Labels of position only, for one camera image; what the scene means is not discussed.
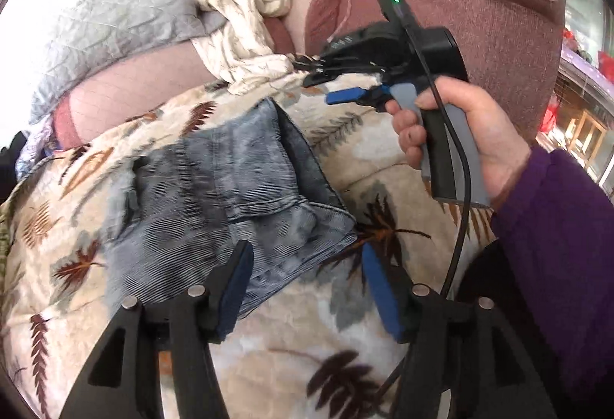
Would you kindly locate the red cloth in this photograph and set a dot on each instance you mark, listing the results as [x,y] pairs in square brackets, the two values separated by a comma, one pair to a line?
[550,114]

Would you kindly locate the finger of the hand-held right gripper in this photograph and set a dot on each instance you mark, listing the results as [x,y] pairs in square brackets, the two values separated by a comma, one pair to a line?
[319,77]
[345,95]

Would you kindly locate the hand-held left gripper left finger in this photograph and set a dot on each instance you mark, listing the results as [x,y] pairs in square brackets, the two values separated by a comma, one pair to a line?
[235,284]

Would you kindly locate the grey quilted pillow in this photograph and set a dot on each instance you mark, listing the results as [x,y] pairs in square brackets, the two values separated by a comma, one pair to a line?
[120,16]

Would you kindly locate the leaf print blanket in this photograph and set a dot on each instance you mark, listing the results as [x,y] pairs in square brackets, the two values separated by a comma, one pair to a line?
[297,352]

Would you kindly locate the person's dark clothing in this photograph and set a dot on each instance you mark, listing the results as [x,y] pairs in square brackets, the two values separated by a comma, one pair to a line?
[489,275]

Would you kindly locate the person's right hand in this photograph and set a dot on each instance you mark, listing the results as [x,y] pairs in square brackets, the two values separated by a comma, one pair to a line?
[494,145]

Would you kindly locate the red and pink sofa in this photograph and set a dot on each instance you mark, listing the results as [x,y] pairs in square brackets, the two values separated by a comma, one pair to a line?
[503,30]

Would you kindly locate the blue denim pants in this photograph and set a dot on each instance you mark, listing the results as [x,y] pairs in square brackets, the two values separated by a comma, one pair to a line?
[216,189]

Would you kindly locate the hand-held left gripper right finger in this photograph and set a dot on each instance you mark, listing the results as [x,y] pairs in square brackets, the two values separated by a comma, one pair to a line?
[383,299]

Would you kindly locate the wooden rack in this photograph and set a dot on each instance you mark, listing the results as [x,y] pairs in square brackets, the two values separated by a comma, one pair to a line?
[587,136]

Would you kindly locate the person's right forearm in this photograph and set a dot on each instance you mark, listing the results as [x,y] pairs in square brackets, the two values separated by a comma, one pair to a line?
[566,232]

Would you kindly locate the black bag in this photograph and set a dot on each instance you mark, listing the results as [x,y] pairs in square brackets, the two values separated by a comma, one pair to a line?
[7,160]

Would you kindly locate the white floral cloth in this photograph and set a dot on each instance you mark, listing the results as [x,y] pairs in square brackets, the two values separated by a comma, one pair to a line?
[240,49]

